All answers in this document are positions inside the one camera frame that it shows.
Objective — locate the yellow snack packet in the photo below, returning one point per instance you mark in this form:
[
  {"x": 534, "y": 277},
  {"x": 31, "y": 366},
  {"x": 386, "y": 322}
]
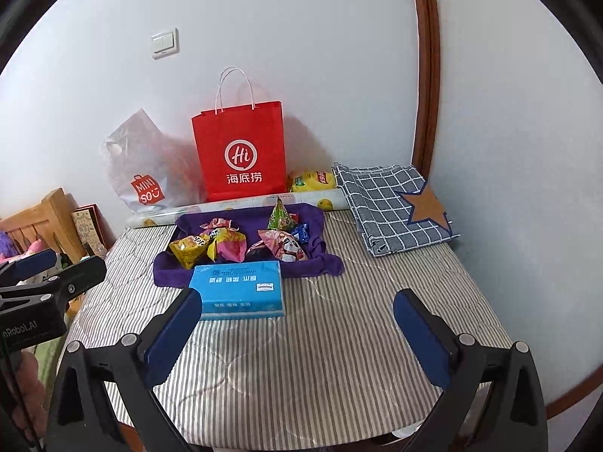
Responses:
[{"x": 190, "y": 250}]

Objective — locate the red triangular snack packet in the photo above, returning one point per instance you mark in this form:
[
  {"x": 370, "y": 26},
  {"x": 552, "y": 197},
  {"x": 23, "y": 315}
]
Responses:
[{"x": 218, "y": 223}]

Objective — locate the brown wooden door frame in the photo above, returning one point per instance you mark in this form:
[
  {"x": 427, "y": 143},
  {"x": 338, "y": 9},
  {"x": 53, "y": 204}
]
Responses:
[{"x": 429, "y": 84}]

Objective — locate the white wall switch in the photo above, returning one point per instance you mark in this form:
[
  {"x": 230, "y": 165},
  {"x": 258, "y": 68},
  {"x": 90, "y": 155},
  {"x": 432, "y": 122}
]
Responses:
[{"x": 164, "y": 44}]

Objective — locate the patterned framed box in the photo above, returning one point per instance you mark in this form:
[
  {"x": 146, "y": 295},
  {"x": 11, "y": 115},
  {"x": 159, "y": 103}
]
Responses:
[{"x": 88, "y": 226}]

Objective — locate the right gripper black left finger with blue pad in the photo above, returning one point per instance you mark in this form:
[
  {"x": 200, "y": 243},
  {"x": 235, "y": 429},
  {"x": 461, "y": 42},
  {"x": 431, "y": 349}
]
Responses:
[{"x": 81, "y": 417}]

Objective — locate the red paper shopping bag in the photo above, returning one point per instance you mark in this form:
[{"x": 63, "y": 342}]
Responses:
[{"x": 241, "y": 149}]

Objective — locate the wooden headboard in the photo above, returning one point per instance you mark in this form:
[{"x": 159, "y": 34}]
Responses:
[{"x": 50, "y": 221}]

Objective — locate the person's hand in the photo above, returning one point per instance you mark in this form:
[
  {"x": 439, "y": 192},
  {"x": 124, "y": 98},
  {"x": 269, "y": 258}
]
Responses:
[{"x": 33, "y": 392}]

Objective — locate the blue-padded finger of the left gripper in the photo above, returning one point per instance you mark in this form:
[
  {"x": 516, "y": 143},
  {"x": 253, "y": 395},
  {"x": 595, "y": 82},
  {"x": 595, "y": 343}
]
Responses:
[{"x": 13, "y": 272}]

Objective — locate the blue snack packet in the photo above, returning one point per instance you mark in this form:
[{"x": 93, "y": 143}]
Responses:
[{"x": 301, "y": 233}]

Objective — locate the yellow chips bag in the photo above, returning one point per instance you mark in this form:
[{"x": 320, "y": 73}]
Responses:
[{"x": 312, "y": 181}]

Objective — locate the white fruit-print roll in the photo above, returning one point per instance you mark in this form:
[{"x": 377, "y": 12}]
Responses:
[{"x": 332, "y": 199}]

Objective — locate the yellow pink snack bag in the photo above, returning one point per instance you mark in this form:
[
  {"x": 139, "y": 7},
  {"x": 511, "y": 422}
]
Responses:
[{"x": 227, "y": 244}]

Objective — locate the blue tissue pack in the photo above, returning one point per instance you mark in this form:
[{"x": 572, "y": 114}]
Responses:
[{"x": 244, "y": 290}]

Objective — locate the pink panda snack bag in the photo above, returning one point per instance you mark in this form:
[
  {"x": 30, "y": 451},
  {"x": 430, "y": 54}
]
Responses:
[{"x": 282, "y": 245}]

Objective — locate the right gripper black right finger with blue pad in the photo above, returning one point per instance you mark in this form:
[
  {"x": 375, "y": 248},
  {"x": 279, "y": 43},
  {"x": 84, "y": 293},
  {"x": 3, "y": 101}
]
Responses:
[{"x": 513, "y": 417}]

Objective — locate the white Miniso plastic bag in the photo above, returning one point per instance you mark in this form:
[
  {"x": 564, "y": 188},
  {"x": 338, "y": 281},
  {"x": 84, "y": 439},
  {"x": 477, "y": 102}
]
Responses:
[{"x": 150, "y": 170}]

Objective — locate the grey checkered star cloth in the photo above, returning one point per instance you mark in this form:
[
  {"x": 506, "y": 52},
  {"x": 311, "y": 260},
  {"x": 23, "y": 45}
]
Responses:
[{"x": 394, "y": 208}]

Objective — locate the purple towel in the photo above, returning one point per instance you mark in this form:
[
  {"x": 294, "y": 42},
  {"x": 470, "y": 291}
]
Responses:
[{"x": 168, "y": 272}]

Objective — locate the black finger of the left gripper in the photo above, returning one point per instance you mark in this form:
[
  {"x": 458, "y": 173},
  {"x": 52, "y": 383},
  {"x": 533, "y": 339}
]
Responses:
[{"x": 74, "y": 281}]

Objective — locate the green snack packet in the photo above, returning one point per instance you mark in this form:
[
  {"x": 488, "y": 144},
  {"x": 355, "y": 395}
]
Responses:
[{"x": 280, "y": 219}]

